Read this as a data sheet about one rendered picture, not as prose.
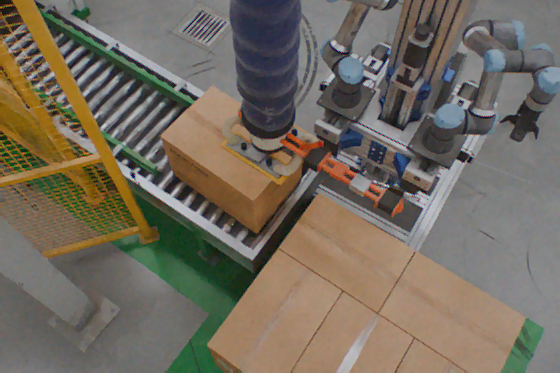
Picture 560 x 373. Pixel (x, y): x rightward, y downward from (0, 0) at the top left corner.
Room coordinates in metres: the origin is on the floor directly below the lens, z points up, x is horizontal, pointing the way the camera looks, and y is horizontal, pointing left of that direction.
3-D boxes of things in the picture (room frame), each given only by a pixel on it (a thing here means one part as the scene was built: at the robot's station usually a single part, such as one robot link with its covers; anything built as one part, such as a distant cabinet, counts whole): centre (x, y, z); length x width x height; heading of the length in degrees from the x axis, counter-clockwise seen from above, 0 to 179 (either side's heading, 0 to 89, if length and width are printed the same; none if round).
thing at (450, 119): (1.41, -0.76, 1.20); 0.13 x 0.12 x 0.14; 88
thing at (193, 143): (1.47, 0.24, 0.75); 0.60 x 0.40 x 0.40; 53
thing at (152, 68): (2.20, 0.72, 0.50); 2.31 x 0.05 x 0.19; 55
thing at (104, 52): (2.35, 1.05, 0.60); 1.60 x 0.10 x 0.09; 55
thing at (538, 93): (1.14, -0.88, 1.82); 0.09 x 0.08 x 0.11; 178
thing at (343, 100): (1.67, -0.34, 1.09); 0.15 x 0.15 x 0.10
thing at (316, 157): (1.18, -0.16, 1.28); 0.10 x 0.08 x 0.06; 144
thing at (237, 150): (1.25, 0.10, 1.17); 0.34 x 0.10 x 0.05; 54
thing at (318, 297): (0.64, -0.43, 0.34); 1.20 x 1.00 x 0.40; 55
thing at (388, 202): (0.97, -0.44, 1.28); 0.08 x 0.07 x 0.05; 54
